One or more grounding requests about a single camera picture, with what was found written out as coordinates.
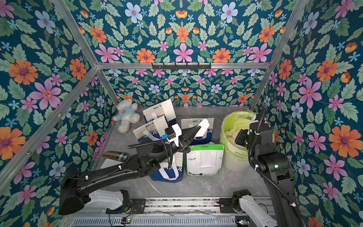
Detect white trash bin green liner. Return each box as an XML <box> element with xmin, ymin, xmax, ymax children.
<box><xmin>220</xmin><ymin>111</ymin><xmax>260</xmax><ymax>171</ymax></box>

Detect white bag green top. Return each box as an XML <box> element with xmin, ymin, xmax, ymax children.
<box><xmin>185</xmin><ymin>144</ymin><xmax>224</xmax><ymax>176</ymax></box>

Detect blue white tote bag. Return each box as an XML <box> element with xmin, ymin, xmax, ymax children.
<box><xmin>143</xmin><ymin>99</ymin><xmax>176</xmax><ymax>126</ymax></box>
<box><xmin>150</xmin><ymin>152</ymin><xmax>183</xmax><ymax>183</ymax></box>

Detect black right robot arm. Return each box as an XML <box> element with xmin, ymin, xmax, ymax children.
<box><xmin>218</xmin><ymin>106</ymin><xmax>305</xmax><ymax>227</ymax></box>

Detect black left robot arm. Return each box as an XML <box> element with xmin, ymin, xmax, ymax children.
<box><xmin>58</xmin><ymin>124</ymin><xmax>201</xmax><ymax>216</ymax></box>

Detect middle right blue white bag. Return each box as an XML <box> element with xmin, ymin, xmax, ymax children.
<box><xmin>181</xmin><ymin>117</ymin><xmax>215</xmax><ymax>145</ymax></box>

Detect middle left blue white bag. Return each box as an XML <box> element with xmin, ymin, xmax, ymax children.
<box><xmin>133</xmin><ymin>116</ymin><xmax>168</xmax><ymax>144</ymax></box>

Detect white teddy bear blue shirt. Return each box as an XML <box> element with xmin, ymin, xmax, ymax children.
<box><xmin>112</xmin><ymin>99</ymin><xmax>140</xmax><ymax>133</ymax></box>

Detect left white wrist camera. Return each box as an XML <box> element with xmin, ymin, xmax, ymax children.
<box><xmin>161</xmin><ymin>124</ymin><xmax>182</xmax><ymax>147</ymax></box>

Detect plaid box near wall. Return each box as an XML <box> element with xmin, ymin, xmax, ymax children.
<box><xmin>103</xmin><ymin>151</ymin><xmax>128</xmax><ymax>162</ymax></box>

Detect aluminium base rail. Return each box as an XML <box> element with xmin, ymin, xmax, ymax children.
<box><xmin>59</xmin><ymin>196</ymin><xmax>305</xmax><ymax>227</ymax></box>

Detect black wall hook rail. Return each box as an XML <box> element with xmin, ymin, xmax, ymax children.
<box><xmin>151</xmin><ymin>63</ymin><xmax>212</xmax><ymax>70</ymax></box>

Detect white pad near wall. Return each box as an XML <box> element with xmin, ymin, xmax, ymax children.
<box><xmin>100</xmin><ymin>159</ymin><xmax>121</xmax><ymax>169</ymax></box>

